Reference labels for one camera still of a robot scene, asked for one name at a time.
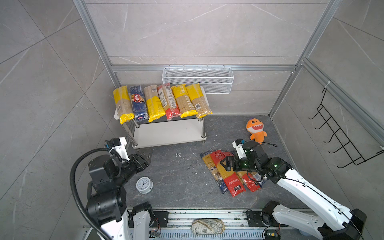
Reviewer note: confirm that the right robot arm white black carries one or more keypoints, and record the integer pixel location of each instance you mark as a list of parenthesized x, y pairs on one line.
[(330, 221)]

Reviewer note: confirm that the long yellow spaghetti bag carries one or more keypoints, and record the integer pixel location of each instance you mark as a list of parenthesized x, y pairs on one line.
[(123, 104)]

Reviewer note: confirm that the dark blue pasta bag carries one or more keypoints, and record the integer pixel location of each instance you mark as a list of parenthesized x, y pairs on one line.
[(207, 159)]

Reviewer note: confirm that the white two-tier shelf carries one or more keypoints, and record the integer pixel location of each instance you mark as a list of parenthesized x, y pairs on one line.
[(161, 132)]

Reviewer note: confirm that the blue Barilla spaghetti box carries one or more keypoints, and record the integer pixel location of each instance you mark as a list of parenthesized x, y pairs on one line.
[(138, 103)]

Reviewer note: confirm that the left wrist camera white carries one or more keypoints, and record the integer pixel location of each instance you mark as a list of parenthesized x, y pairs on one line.
[(119, 145)]

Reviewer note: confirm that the white wire mesh basket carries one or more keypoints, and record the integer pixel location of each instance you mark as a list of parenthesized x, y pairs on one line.
[(214, 80)]

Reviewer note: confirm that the clear blue spaghetti bag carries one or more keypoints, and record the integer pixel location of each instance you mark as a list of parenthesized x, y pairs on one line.
[(260, 180)]

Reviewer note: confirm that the orange shark plush toy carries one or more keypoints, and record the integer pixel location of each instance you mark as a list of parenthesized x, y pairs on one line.
[(256, 128)]

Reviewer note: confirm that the patterned cloth pouch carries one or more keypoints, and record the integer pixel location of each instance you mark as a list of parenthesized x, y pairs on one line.
[(208, 227)]

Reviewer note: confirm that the red yellow spaghetti bag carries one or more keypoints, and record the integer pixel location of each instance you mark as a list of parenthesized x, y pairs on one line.
[(230, 178)]

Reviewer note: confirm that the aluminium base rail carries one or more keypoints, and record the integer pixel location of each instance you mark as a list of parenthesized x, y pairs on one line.
[(240, 225)]

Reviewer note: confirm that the yellow spaghetti bag with barcode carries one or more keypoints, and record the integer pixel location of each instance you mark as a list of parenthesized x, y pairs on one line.
[(198, 100)]

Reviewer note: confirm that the red spaghetti bag with label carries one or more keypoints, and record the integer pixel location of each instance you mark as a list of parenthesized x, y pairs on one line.
[(168, 101)]

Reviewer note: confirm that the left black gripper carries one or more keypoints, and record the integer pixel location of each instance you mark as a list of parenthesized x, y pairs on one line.
[(138, 166)]

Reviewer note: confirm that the tan yellow pasta bag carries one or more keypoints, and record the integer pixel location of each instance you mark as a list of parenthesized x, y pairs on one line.
[(153, 102)]

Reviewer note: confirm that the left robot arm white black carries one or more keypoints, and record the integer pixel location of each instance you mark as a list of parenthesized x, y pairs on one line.
[(107, 199)]

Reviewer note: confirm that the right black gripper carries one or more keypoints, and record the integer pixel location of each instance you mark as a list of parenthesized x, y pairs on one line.
[(235, 159)]

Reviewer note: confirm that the small white alarm clock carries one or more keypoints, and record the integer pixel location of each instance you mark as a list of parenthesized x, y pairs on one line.
[(144, 185)]

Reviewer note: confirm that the yellow wholewheat spaghetti bag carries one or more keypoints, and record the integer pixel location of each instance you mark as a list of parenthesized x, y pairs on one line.
[(183, 101)]

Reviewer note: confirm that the black wire hook rack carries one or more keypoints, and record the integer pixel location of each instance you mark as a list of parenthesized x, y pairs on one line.
[(345, 144)]

